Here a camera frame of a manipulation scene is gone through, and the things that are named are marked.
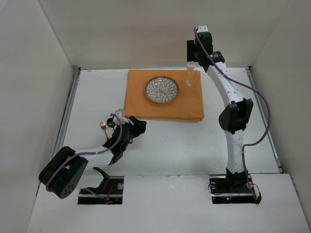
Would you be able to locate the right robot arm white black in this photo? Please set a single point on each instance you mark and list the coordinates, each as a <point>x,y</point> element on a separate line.
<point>237,111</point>

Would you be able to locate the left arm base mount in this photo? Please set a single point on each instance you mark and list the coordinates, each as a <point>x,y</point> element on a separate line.
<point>96,187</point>

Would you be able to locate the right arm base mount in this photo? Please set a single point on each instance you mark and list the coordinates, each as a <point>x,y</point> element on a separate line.
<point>234,188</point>

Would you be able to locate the patterned ceramic plate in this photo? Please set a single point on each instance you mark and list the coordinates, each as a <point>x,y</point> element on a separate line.
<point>161,89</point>

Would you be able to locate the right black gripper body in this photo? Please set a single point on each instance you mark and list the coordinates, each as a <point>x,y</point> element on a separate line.
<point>191,51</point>

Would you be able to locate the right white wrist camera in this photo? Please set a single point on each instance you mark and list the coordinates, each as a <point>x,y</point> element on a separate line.
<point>201,29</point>

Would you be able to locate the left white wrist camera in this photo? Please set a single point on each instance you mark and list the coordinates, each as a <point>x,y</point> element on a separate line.
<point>121,116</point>

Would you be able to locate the orange cloth placemat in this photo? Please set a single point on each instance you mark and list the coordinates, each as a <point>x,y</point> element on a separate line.
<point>187,106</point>

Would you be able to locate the clear wine glass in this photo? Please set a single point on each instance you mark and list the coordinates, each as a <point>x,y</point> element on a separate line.
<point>190,68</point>

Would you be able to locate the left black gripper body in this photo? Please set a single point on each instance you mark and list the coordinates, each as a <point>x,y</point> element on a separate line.
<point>116,140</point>

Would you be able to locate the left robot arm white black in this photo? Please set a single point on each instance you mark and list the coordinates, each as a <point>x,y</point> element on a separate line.
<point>69,170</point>

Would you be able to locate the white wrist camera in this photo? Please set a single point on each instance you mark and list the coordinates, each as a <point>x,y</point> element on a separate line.
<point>121,116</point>
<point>201,29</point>

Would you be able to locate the black slotted spoon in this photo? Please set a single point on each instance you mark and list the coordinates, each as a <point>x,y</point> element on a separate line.
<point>110,122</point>

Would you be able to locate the gold fork black handle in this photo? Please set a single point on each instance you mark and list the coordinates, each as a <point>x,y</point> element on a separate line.
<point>103,127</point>

